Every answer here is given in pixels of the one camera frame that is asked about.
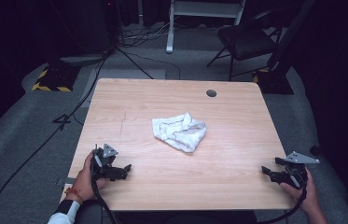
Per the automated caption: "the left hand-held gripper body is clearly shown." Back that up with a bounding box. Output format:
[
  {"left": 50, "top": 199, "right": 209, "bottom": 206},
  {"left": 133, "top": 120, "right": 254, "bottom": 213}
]
[{"left": 90, "top": 143, "right": 121, "bottom": 181}]

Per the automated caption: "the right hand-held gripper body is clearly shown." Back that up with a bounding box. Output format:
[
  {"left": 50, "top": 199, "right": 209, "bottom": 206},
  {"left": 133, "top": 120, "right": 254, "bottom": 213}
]
[{"left": 282, "top": 151, "right": 320, "bottom": 190}]

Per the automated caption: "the white towel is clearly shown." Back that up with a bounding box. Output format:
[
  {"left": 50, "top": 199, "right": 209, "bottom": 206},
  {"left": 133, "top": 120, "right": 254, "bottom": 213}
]
[{"left": 151, "top": 112, "right": 207, "bottom": 154}]

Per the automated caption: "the person's right hand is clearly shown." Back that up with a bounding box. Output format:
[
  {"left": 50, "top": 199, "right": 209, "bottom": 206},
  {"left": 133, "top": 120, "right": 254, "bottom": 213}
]
[{"left": 279, "top": 169, "right": 319, "bottom": 214}]

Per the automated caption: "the person's left hand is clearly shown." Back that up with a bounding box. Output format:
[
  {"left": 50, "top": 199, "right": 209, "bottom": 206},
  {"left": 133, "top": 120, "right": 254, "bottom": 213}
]
[{"left": 74, "top": 151, "right": 108, "bottom": 203}]

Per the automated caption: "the small black round object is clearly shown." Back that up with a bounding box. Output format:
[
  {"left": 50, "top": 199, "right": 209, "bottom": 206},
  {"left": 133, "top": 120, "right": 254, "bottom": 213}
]
[{"left": 309, "top": 144, "right": 322, "bottom": 157}]

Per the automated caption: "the grey tape piece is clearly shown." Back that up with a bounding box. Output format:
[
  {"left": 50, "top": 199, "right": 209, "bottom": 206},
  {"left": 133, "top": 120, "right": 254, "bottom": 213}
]
[{"left": 56, "top": 176, "right": 77, "bottom": 188}]

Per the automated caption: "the black slanted stand column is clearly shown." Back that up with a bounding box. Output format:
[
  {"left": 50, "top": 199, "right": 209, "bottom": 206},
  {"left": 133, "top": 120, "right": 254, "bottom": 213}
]
[{"left": 268, "top": 0, "right": 317, "bottom": 73}]

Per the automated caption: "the black folding chair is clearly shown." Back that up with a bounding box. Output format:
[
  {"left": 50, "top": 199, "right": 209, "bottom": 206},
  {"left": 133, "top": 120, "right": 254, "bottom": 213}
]
[{"left": 206, "top": 8, "right": 283, "bottom": 82}]

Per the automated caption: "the black equipment cabinet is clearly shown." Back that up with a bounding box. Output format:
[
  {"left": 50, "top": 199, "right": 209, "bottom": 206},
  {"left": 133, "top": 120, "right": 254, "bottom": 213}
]
[{"left": 49, "top": 0, "right": 120, "bottom": 67}]

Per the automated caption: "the left hand-held gripper black cable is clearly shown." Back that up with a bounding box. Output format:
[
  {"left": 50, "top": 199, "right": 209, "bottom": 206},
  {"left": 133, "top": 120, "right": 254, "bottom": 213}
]
[{"left": 90, "top": 152, "right": 118, "bottom": 224}]

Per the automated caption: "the red bracelet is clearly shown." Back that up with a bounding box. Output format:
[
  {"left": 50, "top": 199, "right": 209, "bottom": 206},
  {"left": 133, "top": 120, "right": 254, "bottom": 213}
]
[{"left": 64, "top": 187, "right": 84, "bottom": 204}]

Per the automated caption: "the long black floor cable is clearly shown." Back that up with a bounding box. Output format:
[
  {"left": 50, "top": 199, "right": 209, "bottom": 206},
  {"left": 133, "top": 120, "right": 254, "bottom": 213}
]
[{"left": 0, "top": 57, "right": 109, "bottom": 224}]

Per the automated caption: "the black yellow striped base plate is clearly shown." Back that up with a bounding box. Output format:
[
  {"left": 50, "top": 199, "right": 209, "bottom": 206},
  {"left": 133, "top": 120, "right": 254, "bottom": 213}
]
[
  {"left": 31, "top": 63, "right": 81, "bottom": 92},
  {"left": 252, "top": 68, "right": 295, "bottom": 95}
]

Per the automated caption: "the thin black floor cable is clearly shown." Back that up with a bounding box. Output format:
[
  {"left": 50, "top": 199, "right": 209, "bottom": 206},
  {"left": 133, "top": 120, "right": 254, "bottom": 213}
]
[{"left": 121, "top": 49, "right": 182, "bottom": 80}]

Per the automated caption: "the bundle of floor cables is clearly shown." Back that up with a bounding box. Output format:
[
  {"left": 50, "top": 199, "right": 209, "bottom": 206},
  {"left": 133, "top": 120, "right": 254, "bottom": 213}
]
[{"left": 118, "top": 21, "right": 177, "bottom": 49}]

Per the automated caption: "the white desk frame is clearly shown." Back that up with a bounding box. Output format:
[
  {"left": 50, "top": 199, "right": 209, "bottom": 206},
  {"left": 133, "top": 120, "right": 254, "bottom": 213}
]
[{"left": 165, "top": 0, "right": 246, "bottom": 54}]

